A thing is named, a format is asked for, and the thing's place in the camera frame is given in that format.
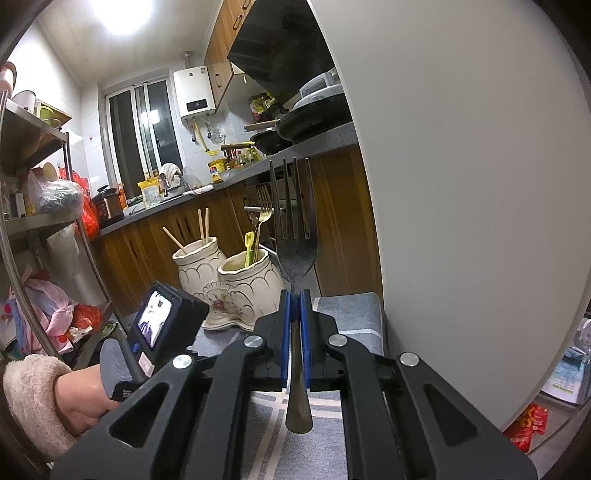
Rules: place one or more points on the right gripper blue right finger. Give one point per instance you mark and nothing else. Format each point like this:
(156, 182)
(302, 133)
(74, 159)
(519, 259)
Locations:
(306, 317)

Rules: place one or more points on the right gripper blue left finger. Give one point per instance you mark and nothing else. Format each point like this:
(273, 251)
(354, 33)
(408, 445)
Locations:
(288, 314)

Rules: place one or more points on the silver fork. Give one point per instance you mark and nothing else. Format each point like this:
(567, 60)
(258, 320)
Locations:
(296, 234)

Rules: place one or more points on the yellow green plastic spoon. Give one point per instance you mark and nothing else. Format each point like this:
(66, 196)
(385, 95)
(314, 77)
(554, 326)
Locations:
(249, 241)

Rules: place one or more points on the gold fork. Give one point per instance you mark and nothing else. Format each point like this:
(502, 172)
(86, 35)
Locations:
(265, 212)

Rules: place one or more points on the wooden chopstick pair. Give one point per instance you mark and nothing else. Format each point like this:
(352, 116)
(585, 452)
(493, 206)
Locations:
(206, 225)

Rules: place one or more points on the left forearm fuzzy sleeve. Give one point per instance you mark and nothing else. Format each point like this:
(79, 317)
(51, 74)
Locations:
(28, 390)

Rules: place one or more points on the wooden kitchen cabinet with counter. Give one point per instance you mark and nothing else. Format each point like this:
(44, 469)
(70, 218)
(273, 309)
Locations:
(133, 253)

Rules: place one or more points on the kitchen window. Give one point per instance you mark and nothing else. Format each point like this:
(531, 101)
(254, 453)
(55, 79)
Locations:
(141, 132)

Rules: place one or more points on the left hand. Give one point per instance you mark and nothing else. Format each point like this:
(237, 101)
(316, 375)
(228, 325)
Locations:
(80, 399)

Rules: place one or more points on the white floral ceramic utensil holder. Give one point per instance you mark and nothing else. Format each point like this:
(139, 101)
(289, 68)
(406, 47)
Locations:
(236, 295)

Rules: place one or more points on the metal storage rack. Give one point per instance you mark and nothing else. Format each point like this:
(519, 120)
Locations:
(61, 303)

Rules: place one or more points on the red plastic bag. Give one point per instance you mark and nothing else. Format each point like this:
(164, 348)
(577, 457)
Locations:
(89, 213)

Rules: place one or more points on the blue plaid table cloth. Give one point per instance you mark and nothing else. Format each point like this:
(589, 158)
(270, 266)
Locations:
(338, 363)

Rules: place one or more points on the black frying pan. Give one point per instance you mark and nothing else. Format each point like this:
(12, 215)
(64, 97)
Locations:
(304, 123)

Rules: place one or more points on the white water heater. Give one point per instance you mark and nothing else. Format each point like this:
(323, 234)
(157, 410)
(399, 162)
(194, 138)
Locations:
(193, 92)

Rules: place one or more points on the white refrigerator door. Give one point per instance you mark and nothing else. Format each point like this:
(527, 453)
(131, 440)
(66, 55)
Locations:
(474, 128)

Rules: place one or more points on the black range hood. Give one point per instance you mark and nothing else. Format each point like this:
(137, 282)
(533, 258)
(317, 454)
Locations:
(281, 47)

